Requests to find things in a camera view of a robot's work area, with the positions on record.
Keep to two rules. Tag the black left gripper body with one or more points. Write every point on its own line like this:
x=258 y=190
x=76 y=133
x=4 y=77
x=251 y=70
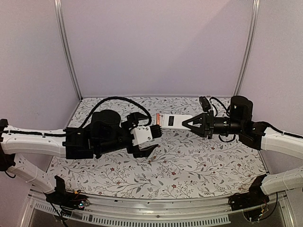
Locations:
x=107 y=146

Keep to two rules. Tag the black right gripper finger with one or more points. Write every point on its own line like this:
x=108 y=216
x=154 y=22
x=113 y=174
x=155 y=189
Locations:
x=199 y=131
x=194 y=120

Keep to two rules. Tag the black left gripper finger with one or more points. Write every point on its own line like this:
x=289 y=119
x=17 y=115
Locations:
x=134 y=118
x=143 y=152

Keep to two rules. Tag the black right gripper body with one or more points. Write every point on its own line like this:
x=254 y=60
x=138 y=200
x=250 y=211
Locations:
x=210 y=125

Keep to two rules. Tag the white remote control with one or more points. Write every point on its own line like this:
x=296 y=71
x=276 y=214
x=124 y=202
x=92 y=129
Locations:
x=174 y=121

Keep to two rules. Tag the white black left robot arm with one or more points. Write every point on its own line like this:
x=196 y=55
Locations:
x=69 y=143

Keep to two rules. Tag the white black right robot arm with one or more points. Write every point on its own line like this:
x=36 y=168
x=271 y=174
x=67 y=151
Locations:
x=255 y=135

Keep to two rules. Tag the floral patterned table mat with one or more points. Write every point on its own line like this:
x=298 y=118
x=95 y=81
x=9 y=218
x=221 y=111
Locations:
x=180 y=155

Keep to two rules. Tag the right aluminium frame post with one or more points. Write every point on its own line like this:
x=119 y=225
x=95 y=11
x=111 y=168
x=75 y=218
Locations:
x=248 y=47

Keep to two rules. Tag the aluminium frame post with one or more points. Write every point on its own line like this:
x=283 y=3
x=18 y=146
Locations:
x=66 y=48
x=248 y=47

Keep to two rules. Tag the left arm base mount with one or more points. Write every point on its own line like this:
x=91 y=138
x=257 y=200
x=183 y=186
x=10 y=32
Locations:
x=67 y=200

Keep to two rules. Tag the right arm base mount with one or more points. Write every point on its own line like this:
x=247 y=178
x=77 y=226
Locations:
x=253 y=197

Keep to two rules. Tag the aluminium front rail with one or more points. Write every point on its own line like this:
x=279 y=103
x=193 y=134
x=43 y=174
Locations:
x=175 y=204

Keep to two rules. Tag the left aluminium frame post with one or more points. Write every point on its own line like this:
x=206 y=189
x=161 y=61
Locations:
x=66 y=48

